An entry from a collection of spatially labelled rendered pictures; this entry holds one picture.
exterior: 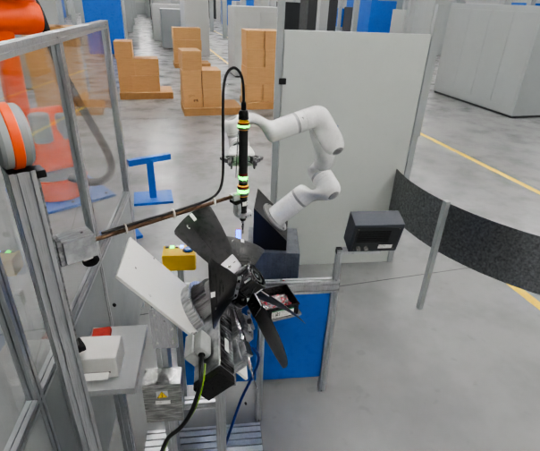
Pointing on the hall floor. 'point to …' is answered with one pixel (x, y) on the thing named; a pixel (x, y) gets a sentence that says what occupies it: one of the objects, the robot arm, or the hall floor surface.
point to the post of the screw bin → (259, 376)
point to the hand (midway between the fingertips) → (242, 164)
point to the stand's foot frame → (240, 439)
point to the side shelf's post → (124, 421)
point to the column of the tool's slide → (52, 300)
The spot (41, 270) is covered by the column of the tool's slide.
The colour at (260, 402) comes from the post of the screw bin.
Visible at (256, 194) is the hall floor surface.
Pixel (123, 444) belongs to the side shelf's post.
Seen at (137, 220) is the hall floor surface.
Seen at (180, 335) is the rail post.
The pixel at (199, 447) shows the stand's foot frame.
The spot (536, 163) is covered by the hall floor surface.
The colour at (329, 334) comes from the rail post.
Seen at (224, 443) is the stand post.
